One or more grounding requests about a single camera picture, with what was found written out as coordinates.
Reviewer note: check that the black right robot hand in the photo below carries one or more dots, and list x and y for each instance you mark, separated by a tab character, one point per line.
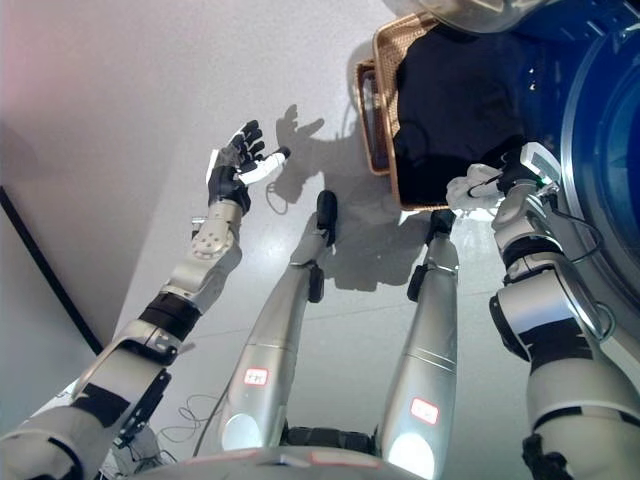
525	167

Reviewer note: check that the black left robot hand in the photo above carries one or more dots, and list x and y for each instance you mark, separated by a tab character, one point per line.
235	170

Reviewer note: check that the white cloth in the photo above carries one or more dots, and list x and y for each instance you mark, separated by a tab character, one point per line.
470	197

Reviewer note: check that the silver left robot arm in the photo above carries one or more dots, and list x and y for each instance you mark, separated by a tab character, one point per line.
150	330

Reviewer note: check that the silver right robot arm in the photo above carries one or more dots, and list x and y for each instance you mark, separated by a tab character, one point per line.
550	320

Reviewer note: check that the grey front-load washing machine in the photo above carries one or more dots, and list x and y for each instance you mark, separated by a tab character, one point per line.
610	150

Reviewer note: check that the brown wicker basket lid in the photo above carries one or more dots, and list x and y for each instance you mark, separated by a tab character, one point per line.
367	115

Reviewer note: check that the round washing machine door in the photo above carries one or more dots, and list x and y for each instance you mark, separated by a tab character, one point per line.
475	12

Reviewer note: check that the brown wicker laundry basket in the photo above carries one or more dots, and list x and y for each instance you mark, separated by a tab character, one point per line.
387	60

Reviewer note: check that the black garment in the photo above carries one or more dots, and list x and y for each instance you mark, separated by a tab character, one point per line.
460	100

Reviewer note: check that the black left robot foot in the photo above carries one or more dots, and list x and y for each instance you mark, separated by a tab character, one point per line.
327	212

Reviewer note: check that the silver left robot leg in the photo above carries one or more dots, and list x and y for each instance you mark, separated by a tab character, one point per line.
272	340

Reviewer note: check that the silver robot leg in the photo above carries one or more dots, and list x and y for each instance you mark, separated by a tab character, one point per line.
430	350
272	340

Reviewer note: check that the silver right robot leg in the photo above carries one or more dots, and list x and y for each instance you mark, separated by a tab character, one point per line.
430	350

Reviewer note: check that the grey robot torso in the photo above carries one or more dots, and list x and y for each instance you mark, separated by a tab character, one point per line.
280	462

